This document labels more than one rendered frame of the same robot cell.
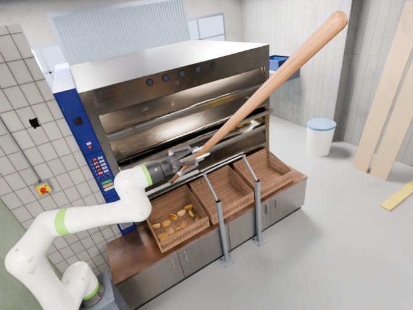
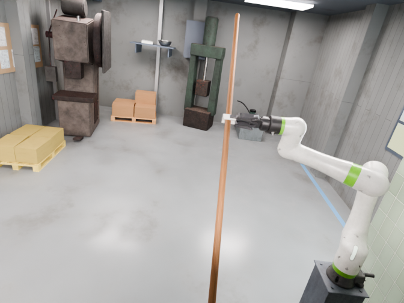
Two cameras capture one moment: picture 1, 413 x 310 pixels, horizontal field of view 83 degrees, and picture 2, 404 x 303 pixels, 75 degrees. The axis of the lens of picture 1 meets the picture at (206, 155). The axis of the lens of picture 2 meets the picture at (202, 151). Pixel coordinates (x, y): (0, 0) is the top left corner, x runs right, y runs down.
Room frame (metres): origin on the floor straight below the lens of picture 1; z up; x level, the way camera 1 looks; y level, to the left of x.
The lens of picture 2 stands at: (2.18, 0.46, 2.33)
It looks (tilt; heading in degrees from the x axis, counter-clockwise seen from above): 24 degrees down; 204
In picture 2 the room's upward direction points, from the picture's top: 8 degrees clockwise
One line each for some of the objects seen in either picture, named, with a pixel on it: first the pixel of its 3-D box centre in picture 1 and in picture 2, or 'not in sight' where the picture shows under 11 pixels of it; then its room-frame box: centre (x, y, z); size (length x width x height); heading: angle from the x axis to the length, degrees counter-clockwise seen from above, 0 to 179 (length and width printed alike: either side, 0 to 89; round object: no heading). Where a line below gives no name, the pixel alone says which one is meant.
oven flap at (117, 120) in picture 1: (193, 96); not in sight; (2.29, 0.03, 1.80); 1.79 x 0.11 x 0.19; 115
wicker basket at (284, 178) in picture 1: (262, 171); not in sight; (2.31, -0.65, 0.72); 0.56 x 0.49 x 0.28; 116
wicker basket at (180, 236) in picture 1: (174, 215); not in sight; (1.81, 0.43, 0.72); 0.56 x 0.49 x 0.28; 115
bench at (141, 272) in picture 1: (217, 224); not in sight; (1.98, 0.01, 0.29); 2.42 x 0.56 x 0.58; 115
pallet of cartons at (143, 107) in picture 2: not in sight; (134, 105); (-3.27, -4.16, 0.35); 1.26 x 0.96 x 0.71; 116
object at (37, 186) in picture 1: (43, 187); not in sight; (1.63, 1.37, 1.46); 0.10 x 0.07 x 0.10; 115
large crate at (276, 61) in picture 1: (276, 63); not in sight; (4.78, -1.66, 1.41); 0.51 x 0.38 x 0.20; 26
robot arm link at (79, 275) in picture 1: (80, 282); (350, 255); (0.79, 0.79, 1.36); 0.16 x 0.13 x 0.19; 175
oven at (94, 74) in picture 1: (168, 134); not in sight; (3.12, 0.49, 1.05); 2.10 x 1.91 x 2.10; 115
